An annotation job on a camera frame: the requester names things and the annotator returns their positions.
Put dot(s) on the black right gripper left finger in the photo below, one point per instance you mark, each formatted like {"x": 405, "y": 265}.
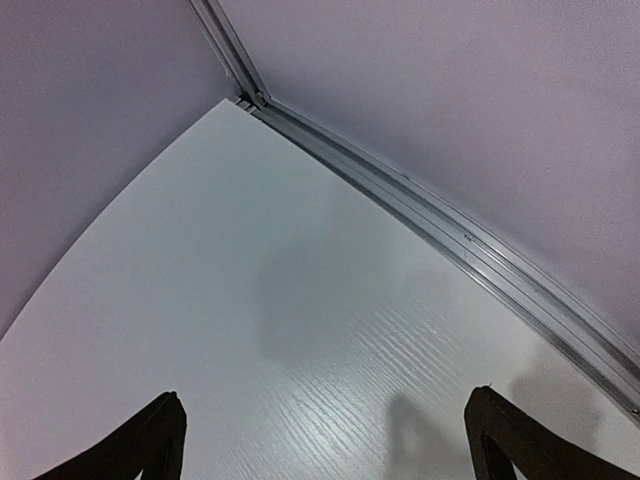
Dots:
{"x": 150, "y": 445}

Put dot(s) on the right aluminium wall post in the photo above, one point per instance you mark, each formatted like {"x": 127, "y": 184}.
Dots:
{"x": 230, "y": 50}

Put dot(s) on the right aluminium floor rail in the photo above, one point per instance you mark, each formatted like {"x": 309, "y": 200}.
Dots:
{"x": 541, "y": 302}

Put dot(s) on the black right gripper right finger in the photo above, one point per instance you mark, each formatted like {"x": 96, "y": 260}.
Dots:
{"x": 504, "y": 440}

